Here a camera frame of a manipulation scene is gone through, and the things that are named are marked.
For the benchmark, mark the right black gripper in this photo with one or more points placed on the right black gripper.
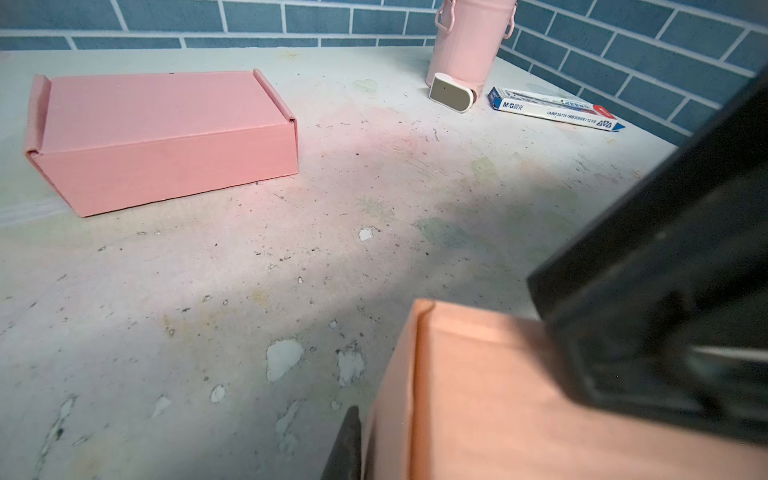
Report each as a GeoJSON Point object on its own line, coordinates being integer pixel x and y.
{"type": "Point", "coordinates": [658, 308]}

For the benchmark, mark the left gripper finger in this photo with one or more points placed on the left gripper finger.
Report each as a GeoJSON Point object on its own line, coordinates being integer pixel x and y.
{"type": "Point", "coordinates": [345, 459]}

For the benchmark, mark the orange paper box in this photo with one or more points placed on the orange paper box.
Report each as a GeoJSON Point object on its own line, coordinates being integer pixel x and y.
{"type": "Point", "coordinates": [475, 394]}

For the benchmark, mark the pink paper box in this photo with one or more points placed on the pink paper box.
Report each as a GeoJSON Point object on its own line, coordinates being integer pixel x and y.
{"type": "Point", "coordinates": [110, 142]}

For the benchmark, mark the white toothpaste tube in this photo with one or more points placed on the white toothpaste tube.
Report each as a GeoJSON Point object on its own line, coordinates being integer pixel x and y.
{"type": "Point", "coordinates": [569, 111]}

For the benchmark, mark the pink pencil cup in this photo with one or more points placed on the pink pencil cup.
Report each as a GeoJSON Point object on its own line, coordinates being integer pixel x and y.
{"type": "Point", "coordinates": [469, 35]}

